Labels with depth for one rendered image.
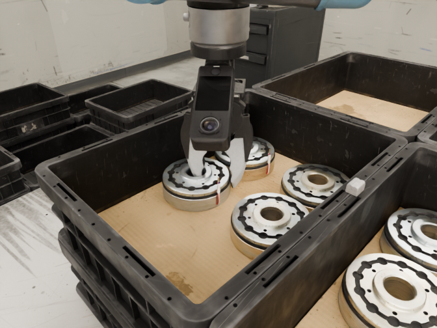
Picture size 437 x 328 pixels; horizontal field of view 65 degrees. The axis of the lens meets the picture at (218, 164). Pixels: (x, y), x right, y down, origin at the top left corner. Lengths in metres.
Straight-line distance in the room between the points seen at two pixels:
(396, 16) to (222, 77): 3.38
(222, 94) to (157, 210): 0.20
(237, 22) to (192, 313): 0.31
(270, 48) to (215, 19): 1.47
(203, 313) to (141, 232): 0.23
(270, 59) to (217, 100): 1.49
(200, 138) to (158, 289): 0.17
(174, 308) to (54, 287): 0.38
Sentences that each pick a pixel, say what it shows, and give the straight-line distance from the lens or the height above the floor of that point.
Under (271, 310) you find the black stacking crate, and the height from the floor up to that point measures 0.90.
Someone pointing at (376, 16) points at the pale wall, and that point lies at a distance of 3.81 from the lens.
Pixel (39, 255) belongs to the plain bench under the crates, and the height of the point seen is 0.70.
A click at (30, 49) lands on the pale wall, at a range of 3.39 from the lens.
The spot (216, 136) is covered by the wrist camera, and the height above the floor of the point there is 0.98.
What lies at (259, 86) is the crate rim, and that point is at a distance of 0.68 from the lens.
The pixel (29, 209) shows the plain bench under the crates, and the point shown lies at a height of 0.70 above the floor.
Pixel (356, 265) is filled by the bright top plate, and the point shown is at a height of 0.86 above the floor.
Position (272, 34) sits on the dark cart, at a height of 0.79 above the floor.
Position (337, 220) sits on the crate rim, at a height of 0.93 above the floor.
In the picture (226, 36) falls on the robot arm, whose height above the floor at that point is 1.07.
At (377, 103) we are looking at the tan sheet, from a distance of 0.95.
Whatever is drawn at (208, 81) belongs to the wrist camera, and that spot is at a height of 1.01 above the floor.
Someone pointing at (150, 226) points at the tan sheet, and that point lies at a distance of 0.49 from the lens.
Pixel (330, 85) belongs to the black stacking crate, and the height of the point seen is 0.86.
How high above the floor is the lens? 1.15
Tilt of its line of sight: 32 degrees down
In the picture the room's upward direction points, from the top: straight up
